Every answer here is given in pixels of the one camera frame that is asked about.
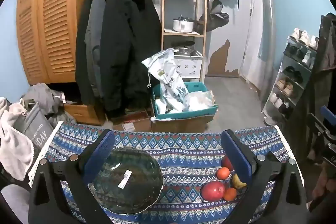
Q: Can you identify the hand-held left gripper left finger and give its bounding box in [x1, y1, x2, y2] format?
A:
[28, 129, 116, 224]

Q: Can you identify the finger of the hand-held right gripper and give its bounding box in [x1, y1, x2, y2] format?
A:
[308, 113, 332, 136]
[321, 105, 336, 126]

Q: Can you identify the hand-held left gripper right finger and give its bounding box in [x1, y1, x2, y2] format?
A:
[221, 130, 309, 224]

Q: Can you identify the large orange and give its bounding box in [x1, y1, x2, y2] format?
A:
[221, 156, 234, 171]

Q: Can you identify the small orange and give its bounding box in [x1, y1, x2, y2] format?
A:
[217, 167, 231, 180]
[223, 188, 237, 201]

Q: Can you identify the yellow banana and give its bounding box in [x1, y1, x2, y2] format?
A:
[231, 174, 247, 189]

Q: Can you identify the dark green glass plate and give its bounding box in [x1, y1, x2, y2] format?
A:
[89, 146, 164, 215]

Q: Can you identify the person's right hand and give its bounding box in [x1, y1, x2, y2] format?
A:
[312, 168, 336, 207]

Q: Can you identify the dark hanging cloth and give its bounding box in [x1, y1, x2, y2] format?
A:
[283, 13, 336, 161]

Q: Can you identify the red apple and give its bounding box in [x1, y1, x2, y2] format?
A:
[201, 181, 226, 201]

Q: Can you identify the small labelled cardboard box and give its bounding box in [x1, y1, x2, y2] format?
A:
[113, 111, 152, 132]

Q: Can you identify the group of shoes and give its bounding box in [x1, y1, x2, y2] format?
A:
[269, 28, 319, 115]

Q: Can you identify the white shoe rack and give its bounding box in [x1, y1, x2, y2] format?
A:
[261, 35, 319, 126]

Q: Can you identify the patterned blue tablecloth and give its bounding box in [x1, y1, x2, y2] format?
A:
[28, 121, 305, 224]

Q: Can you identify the large cardboard box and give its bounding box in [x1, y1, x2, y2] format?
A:
[151, 114, 214, 133]

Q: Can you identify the white plastic bag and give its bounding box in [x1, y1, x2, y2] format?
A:
[182, 90, 216, 111]

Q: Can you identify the teal plastic crate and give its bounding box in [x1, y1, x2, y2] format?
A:
[152, 82, 219, 121]

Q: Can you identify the grey tote bag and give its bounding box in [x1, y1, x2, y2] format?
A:
[13, 99, 54, 156]

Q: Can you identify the grey clothes pile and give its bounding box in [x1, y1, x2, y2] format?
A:
[22, 83, 76, 125]

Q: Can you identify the white towel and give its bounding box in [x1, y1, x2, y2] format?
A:
[0, 97, 34, 181]

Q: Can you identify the white patterned storage box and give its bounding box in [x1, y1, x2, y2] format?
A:
[173, 51, 204, 80]

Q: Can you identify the white printed rice bag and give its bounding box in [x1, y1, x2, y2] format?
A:
[142, 48, 189, 113]

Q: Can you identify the black coat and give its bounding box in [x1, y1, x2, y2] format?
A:
[75, 0, 162, 118]

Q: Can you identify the silver pipe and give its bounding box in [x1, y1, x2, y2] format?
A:
[256, 0, 276, 75]

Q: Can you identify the metal pot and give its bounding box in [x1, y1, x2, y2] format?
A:
[171, 41, 196, 56]

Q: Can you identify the grey jacket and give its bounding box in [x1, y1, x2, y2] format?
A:
[84, 0, 108, 98]

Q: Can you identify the white door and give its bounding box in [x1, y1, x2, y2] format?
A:
[207, 0, 254, 77]

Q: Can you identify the wooden louvered wardrobe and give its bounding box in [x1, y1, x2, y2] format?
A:
[16, 0, 105, 126]

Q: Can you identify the grey hanging bag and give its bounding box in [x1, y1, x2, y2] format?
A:
[198, 0, 230, 33]

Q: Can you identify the white rice cooker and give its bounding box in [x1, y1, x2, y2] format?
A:
[172, 17, 195, 33]

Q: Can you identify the wooden shelf rack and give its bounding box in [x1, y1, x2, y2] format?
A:
[161, 0, 208, 83]

